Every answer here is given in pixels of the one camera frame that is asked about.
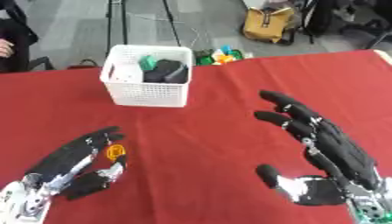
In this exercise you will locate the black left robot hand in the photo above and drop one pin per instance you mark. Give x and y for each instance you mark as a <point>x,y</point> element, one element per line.
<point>69,157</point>

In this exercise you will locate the dark red bag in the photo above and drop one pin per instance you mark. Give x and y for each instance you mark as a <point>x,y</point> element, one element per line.
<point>84,64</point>

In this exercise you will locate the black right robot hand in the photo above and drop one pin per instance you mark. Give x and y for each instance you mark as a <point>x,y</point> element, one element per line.
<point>331,151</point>

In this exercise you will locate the black object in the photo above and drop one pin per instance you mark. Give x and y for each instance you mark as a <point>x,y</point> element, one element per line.
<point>166,72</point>

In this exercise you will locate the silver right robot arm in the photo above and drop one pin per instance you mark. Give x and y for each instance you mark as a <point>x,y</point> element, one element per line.
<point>372,204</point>

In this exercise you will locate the black tripod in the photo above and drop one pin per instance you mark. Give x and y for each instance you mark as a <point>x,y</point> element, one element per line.
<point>143,23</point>

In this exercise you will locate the pile of colourful toys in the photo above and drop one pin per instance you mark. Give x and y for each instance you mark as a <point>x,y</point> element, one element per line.
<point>219,57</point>

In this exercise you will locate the white perforated plastic basket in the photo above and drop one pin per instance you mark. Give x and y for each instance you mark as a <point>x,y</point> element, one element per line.
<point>146,76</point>

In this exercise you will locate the person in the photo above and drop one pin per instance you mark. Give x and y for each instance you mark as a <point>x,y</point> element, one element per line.
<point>13,38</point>

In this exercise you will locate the black office chair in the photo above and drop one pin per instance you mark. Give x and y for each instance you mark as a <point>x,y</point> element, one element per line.
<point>352,20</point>

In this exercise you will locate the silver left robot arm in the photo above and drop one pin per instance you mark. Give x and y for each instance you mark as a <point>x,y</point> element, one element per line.
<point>20,201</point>

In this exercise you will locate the yellow bag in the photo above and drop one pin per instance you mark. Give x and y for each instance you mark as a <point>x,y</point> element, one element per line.
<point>268,24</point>

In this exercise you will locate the green block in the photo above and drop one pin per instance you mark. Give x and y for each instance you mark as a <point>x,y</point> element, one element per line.
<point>148,62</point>

